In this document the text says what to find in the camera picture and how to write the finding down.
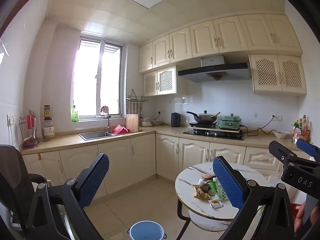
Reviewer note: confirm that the wooden stove board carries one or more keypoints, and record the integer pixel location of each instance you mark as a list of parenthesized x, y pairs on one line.
[(200, 129)]

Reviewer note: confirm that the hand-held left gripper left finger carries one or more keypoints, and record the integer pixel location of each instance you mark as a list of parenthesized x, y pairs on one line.
[(95, 180)]

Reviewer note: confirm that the blue plastic bin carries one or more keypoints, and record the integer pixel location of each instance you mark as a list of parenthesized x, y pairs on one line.
[(146, 231)]

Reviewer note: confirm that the orange tape strip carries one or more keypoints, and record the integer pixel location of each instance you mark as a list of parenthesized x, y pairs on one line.
[(39, 156)]

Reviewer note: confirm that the black electric kettle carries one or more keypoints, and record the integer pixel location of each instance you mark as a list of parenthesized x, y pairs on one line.
[(175, 120)]

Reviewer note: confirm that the small white sachet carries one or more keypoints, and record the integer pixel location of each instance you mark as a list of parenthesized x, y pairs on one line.
[(215, 203)]

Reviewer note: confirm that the sliding window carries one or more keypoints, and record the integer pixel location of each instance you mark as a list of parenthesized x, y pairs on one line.
[(110, 80)]

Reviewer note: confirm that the white wall socket with plug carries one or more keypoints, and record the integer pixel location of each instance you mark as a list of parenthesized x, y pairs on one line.
[(10, 120)]

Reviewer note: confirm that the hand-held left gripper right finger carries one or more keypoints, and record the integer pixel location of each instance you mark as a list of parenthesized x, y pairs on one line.
[(227, 182)]

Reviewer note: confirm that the wooden cutting board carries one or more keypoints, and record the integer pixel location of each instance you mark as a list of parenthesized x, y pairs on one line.
[(132, 122)]

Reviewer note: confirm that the yellow label sauce bottle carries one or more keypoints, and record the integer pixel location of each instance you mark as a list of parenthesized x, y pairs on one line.
[(47, 112)]

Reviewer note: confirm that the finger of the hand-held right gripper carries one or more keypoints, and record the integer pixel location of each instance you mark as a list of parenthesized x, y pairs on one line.
[(281, 152), (308, 148)]

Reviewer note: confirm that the group of condiment bottles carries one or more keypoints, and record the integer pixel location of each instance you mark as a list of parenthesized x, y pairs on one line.
[(301, 130)]

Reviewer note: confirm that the wide lattice door cabinet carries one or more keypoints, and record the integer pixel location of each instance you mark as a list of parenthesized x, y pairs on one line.
[(277, 75)]

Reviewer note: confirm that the green electric cooker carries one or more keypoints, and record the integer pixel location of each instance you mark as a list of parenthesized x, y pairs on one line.
[(231, 122)]

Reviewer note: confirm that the small lattice door cabinet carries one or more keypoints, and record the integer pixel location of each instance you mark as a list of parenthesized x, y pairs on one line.
[(160, 81)]

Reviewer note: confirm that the white rounded case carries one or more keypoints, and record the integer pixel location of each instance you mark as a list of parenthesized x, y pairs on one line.
[(202, 181)]

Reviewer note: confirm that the person's right hand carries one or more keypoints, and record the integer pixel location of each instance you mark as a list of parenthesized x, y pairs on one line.
[(302, 217)]

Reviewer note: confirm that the black flat cooktop tray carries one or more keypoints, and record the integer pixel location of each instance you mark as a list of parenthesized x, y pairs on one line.
[(202, 124)]

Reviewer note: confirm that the steel sink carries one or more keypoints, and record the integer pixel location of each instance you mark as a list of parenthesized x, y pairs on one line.
[(96, 135)]

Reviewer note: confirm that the red striped packet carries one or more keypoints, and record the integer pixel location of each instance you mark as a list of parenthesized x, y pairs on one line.
[(206, 176)]

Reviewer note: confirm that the black mesh chair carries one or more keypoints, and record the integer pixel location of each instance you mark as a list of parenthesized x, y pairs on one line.
[(12, 175)]

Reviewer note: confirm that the wall utensil rack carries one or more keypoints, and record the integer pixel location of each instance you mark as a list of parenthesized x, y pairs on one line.
[(136, 102)]

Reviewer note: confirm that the steel faucet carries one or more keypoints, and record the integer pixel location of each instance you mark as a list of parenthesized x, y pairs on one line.
[(108, 122)]

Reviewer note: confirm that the green detergent bottle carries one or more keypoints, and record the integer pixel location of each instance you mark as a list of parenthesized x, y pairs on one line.
[(74, 115)]

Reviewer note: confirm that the white basket bowl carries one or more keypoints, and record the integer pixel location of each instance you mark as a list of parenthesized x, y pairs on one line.
[(281, 134)]

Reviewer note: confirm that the cream base cabinets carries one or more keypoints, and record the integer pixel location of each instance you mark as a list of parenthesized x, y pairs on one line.
[(140, 155)]

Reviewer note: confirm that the yellow foil packet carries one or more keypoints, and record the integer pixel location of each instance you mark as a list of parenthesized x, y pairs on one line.
[(195, 186)]

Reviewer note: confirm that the dark green wrapper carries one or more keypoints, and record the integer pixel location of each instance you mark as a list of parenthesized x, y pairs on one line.
[(212, 185)]

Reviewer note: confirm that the round marble side table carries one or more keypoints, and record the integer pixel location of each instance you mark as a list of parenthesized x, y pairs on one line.
[(185, 182)]

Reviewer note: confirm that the light green packet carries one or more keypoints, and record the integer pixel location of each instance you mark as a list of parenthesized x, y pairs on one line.
[(222, 194)]

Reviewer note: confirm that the black gas stove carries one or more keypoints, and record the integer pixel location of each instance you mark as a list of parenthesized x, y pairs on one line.
[(212, 135)]

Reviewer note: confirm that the black wok with lid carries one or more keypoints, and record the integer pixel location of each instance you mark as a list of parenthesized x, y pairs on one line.
[(203, 118)]

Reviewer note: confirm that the cream upper wall cabinets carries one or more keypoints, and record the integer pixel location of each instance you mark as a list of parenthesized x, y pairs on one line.
[(205, 40)]

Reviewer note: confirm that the range hood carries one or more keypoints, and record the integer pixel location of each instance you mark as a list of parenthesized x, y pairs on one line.
[(215, 71)]

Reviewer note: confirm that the clear jar red label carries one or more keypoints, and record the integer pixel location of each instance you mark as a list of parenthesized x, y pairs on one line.
[(49, 130)]

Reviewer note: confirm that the stack of white bowls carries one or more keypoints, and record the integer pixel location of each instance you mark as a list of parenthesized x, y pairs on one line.
[(146, 122)]

